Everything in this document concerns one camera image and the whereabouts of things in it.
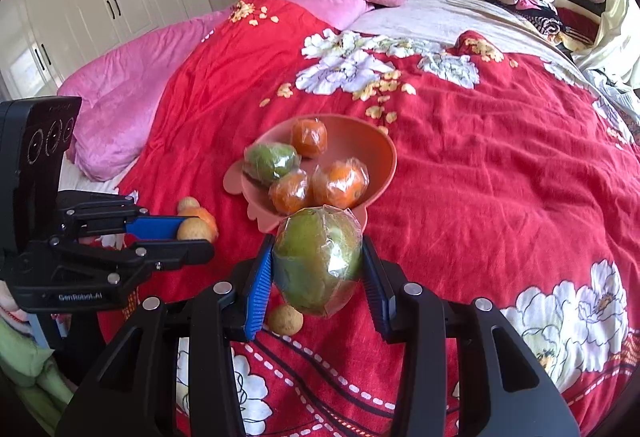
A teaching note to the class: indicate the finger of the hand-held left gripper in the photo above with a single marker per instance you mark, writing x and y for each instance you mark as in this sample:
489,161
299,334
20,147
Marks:
150,224
185,250

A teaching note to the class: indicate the orange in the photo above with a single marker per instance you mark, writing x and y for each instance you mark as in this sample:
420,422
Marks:
309,137
345,184
290,191
207,217

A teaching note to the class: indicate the green mango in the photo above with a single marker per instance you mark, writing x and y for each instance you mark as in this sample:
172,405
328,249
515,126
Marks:
317,262
270,162

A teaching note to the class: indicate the red floral blanket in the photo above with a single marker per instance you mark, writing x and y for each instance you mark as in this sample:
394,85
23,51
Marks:
475,167

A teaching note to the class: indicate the cream curtain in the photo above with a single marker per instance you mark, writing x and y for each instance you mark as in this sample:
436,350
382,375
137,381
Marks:
615,17

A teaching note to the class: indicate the pink plastic bowl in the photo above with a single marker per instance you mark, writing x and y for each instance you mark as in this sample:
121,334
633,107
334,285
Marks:
360,147

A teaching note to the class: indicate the small brown longan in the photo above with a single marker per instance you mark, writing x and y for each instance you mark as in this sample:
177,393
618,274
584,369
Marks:
192,229
286,319
187,203

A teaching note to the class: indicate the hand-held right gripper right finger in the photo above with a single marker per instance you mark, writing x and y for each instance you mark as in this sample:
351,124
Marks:
375,297

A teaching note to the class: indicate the green printed clothing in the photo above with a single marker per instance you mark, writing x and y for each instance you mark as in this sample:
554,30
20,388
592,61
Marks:
25,352

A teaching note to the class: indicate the beige bed sheet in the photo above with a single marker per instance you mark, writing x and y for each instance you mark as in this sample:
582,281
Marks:
450,17

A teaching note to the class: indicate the white crumpled cloth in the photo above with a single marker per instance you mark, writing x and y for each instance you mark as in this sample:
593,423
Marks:
615,84

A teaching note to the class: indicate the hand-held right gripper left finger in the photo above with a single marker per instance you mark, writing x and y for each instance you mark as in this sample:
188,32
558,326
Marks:
257,297

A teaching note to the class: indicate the pink quilt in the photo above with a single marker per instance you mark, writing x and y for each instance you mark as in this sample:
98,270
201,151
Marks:
125,82

